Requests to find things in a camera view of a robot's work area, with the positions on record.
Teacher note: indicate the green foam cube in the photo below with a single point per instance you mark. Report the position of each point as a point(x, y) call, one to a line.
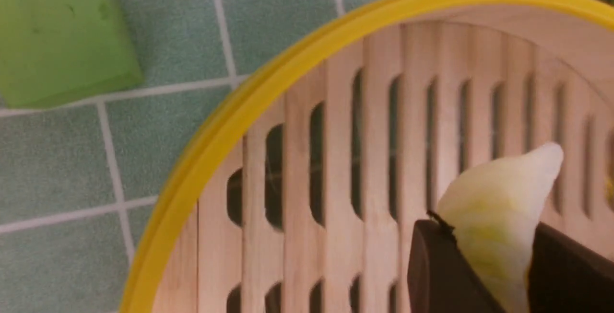
point(55, 52)

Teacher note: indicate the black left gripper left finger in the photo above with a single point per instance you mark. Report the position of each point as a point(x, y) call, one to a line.
point(439, 278)

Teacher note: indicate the green checkered tablecloth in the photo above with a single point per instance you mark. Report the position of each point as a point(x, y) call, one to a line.
point(78, 182)

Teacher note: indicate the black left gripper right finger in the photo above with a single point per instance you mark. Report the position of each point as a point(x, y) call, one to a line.
point(567, 277)

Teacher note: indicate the pale green dumpling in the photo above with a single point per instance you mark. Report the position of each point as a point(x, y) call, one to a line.
point(494, 209)

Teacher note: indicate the bamboo steamer tray yellow rim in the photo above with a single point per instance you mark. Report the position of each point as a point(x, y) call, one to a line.
point(310, 175)

